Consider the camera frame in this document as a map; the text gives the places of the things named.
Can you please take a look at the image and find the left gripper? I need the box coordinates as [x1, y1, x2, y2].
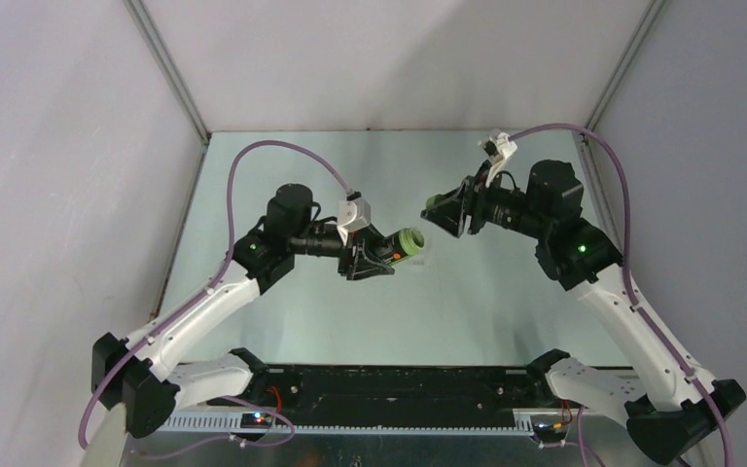
[289, 223, 394, 280]

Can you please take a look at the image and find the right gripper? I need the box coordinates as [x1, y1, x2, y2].
[422, 159, 551, 240]

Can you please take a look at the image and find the green pill bottle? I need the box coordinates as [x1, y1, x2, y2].
[381, 227, 425, 265]

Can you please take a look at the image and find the green bottle cap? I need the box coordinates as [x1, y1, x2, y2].
[425, 194, 445, 211]

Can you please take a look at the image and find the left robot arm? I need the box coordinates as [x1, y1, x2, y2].
[91, 184, 424, 439]

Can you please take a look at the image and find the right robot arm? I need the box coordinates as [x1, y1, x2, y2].
[421, 160, 746, 465]

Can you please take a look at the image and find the left electronics board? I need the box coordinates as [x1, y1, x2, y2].
[239, 412, 275, 430]

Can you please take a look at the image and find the electronics board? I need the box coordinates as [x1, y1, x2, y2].
[239, 412, 275, 430]
[532, 421, 564, 434]

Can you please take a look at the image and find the right electronics board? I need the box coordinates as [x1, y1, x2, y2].
[532, 421, 564, 434]

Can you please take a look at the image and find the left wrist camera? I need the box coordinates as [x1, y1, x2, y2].
[337, 192, 372, 245]

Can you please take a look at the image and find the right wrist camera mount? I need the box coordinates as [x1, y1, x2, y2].
[479, 129, 517, 187]

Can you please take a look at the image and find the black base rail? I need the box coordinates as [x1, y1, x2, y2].
[242, 365, 550, 429]

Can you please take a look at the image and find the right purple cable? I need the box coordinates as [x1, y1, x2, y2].
[509, 124, 735, 467]

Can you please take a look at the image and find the purple cable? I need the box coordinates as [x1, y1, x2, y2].
[509, 124, 735, 467]
[78, 140, 359, 450]

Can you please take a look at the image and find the white cable duct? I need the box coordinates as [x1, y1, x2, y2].
[158, 411, 534, 437]

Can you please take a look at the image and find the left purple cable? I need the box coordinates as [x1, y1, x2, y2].
[78, 140, 359, 450]

